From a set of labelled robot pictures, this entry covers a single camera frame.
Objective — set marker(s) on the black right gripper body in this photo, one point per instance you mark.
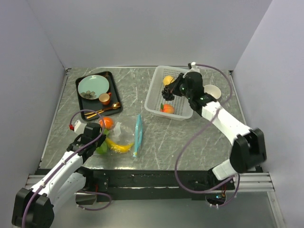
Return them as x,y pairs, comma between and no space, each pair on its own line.
184,91

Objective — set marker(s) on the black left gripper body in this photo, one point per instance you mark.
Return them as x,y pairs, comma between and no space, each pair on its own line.
99,142

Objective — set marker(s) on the fake yellow pear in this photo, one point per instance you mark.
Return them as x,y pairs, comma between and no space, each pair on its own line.
168,80

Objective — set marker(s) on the fake dark grapes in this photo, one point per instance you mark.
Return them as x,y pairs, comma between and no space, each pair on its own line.
167,94

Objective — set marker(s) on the fake peach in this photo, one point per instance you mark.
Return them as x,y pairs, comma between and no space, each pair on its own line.
167,108

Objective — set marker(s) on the clear zip top bag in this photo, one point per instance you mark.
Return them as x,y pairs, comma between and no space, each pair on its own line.
126,130

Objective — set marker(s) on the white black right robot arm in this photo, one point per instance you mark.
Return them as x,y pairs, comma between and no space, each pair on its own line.
248,145

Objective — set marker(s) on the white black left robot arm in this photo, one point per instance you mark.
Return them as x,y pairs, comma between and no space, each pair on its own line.
36,207

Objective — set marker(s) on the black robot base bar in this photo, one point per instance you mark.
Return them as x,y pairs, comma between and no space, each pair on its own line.
134,185

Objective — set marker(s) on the fake orange fruit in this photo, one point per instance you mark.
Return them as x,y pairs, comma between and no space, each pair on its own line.
106,123

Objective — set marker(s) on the fake green fruit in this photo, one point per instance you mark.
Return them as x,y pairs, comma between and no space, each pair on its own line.
102,149

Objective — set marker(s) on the fake yellow banana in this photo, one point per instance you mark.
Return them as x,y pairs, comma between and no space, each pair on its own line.
118,148

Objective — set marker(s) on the gold knife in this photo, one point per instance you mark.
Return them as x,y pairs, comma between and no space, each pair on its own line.
93,115

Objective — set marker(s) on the red and white bowl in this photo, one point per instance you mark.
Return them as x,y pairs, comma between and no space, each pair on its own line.
213,91

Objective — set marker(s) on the black rectangular tray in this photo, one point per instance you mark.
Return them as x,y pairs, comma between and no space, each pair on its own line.
96,105

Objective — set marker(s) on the orange ceramic cup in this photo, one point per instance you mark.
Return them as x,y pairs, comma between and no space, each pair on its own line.
105,98

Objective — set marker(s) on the gold spoon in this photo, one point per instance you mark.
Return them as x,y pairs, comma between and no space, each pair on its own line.
113,106

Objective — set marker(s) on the light teal plate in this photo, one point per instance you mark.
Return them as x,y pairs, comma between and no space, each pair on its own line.
90,87

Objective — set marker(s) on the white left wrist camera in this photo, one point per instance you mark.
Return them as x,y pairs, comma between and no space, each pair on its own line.
78,127

